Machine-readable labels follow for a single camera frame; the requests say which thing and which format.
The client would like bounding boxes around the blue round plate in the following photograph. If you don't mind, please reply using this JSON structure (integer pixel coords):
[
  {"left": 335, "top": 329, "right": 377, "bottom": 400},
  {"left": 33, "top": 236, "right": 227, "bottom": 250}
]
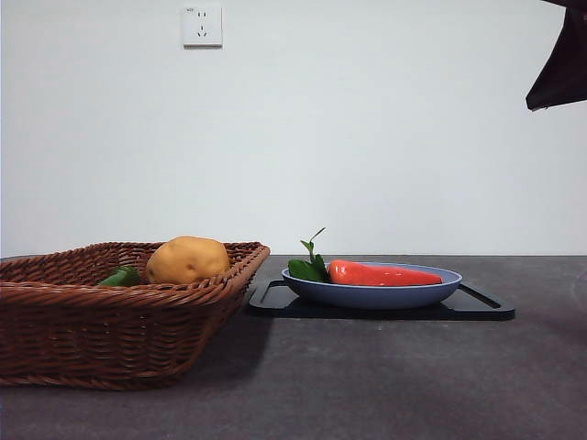
[{"left": 280, "top": 261, "right": 463, "bottom": 310}]

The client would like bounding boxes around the yellow potato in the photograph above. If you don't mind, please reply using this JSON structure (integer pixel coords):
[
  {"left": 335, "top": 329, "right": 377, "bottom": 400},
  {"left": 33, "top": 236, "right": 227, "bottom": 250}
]
[{"left": 145, "top": 235, "right": 230, "bottom": 285}]

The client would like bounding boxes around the white wall socket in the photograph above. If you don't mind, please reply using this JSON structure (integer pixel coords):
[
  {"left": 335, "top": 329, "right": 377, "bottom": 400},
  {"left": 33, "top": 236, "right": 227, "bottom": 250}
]
[{"left": 183, "top": 4, "right": 224, "bottom": 49}]

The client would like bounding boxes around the black rectangular tray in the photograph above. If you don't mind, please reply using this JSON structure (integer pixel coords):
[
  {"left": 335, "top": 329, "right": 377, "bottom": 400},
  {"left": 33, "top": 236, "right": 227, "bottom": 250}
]
[{"left": 247, "top": 278, "right": 516, "bottom": 323}]

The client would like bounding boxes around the brown wicker basket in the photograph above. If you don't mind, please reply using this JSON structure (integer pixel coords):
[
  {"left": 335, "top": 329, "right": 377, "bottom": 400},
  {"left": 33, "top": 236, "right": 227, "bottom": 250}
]
[{"left": 0, "top": 241, "right": 271, "bottom": 392}]

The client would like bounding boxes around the green cucumber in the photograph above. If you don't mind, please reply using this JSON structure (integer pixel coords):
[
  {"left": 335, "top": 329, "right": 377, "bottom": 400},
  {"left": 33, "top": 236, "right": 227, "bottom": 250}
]
[{"left": 95, "top": 266, "right": 142, "bottom": 289}]

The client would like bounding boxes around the orange carrot with green leaves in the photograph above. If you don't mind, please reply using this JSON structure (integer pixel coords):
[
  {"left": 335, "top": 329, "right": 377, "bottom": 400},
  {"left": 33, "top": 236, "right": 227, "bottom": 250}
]
[{"left": 287, "top": 226, "right": 444, "bottom": 288}]

